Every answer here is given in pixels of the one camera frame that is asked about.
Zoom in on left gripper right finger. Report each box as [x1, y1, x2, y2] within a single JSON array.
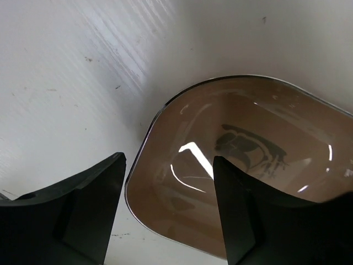
[[213, 156, 352, 264]]

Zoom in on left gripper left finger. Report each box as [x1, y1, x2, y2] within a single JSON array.
[[1, 152, 126, 264]]

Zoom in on brown square plate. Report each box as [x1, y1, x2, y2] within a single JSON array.
[[125, 75, 352, 260]]

